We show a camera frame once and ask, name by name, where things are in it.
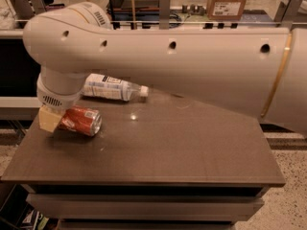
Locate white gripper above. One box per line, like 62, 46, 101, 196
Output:
36, 77, 81, 133

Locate red coke can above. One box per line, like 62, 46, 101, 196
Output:
59, 105, 102, 137

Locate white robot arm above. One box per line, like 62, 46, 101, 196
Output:
23, 2, 307, 134

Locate clear plastic water bottle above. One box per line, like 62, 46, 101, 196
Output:
82, 74, 149, 102

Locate grey drawer cabinet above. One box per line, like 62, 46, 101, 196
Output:
27, 193, 264, 224

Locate orange blue cart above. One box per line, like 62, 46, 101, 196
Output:
106, 0, 159, 26

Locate cardboard box with label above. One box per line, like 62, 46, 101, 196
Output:
206, 0, 247, 20

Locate left metal railing post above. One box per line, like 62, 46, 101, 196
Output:
31, 0, 46, 14

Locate metal railing post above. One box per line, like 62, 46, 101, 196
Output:
31, 0, 46, 14
273, 0, 307, 30
159, 0, 171, 30

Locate middle metal railing post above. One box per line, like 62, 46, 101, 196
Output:
159, 0, 171, 30

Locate right metal railing post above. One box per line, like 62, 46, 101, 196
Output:
273, 0, 307, 30

